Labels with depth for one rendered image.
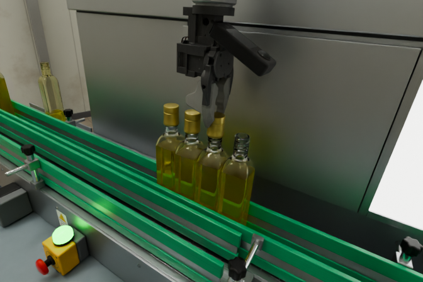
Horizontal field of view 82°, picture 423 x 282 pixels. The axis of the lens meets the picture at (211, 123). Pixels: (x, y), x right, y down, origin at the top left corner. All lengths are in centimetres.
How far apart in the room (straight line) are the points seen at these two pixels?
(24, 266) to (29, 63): 277
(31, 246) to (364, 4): 94
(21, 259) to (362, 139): 85
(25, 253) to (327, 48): 87
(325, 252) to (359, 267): 6
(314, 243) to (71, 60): 323
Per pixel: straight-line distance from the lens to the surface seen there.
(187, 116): 50
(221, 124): 47
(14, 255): 88
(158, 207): 63
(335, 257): 61
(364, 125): 55
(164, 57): 73
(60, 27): 340
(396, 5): 53
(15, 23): 335
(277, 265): 56
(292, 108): 55
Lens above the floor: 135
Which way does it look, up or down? 24 degrees down
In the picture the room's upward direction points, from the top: 4 degrees clockwise
